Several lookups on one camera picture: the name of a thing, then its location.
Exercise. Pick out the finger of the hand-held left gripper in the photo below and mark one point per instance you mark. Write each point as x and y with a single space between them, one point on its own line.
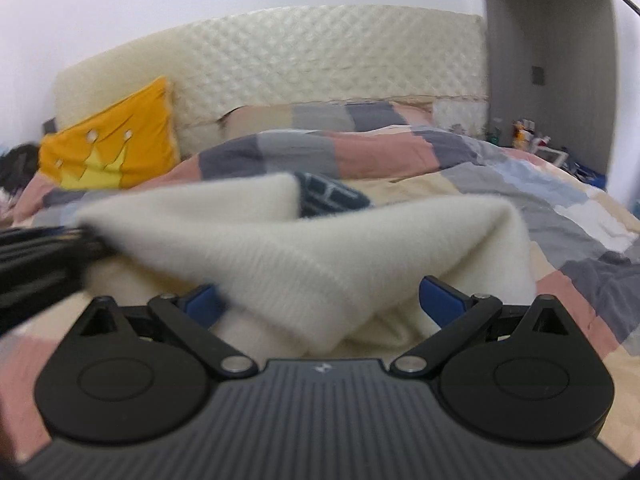
45 265

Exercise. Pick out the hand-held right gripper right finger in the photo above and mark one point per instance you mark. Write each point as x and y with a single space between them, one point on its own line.
440 302

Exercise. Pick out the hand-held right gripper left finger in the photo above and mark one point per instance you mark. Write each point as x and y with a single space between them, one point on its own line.
202 305

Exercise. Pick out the white knit sweater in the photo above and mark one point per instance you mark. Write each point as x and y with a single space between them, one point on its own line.
300 260

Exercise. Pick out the dark cloth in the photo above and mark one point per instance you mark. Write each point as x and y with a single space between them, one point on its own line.
20 165

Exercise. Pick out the checkered patchwork duvet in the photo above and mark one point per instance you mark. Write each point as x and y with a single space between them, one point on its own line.
500 195

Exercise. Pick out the yellow crown pillow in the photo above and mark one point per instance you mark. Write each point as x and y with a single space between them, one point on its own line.
110 135

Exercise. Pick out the colourful toy figures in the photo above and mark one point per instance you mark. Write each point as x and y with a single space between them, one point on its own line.
524 135

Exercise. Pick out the blue box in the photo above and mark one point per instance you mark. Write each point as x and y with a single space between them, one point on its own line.
592 175

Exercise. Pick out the checkered bed pillow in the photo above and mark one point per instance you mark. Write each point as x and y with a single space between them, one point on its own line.
310 117

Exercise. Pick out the cream quilted headboard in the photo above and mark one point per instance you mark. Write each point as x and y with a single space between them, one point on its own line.
300 55

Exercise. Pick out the grey wall socket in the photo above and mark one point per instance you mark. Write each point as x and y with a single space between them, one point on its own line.
48 126

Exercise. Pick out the white picture frame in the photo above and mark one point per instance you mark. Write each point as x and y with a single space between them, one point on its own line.
552 156

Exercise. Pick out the grey wall switch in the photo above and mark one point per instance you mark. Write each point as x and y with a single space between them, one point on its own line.
538 75

